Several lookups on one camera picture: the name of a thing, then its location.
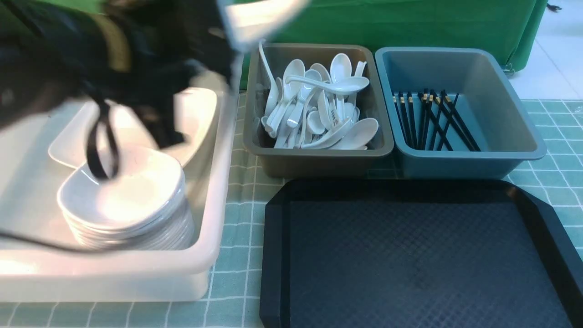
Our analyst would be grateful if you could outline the teal checked tablecloth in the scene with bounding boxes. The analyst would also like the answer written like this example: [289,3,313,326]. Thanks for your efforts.
[1,95,582,328]

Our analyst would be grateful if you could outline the stack of white bowls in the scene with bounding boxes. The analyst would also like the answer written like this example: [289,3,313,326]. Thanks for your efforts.
[56,145,196,251]

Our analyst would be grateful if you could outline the pile of white spoons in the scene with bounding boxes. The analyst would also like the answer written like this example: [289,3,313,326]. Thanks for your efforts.
[258,41,380,151]

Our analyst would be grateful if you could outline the blue-grey chopstick bin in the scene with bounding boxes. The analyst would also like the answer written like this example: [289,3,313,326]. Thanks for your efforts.
[375,46,547,179]

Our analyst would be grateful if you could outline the white square plate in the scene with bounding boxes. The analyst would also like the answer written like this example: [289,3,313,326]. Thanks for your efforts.
[216,0,311,53]

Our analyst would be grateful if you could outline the black chopsticks in bin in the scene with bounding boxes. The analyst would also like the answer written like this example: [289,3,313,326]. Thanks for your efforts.
[392,88,484,152]

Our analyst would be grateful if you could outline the large white plastic tub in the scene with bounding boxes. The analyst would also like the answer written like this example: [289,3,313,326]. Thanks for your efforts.
[0,72,237,302]

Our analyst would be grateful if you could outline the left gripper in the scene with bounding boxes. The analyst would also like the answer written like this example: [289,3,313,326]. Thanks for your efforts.
[105,0,237,148]

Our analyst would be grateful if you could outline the black serving tray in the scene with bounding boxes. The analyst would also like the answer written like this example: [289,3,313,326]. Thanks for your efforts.
[259,179,583,328]

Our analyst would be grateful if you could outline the olive spoon bin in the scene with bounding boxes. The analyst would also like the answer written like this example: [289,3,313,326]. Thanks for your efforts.
[242,43,394,178]

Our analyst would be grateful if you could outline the white plate in tub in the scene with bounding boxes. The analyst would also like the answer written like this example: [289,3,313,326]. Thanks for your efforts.
[48,87,219,169]

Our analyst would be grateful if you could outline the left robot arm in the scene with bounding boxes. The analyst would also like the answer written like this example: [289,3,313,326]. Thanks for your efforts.
[1,0,237,149]

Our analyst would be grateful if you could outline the green cloth backdrop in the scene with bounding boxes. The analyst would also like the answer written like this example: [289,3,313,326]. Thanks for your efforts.
[237,0,547,89]

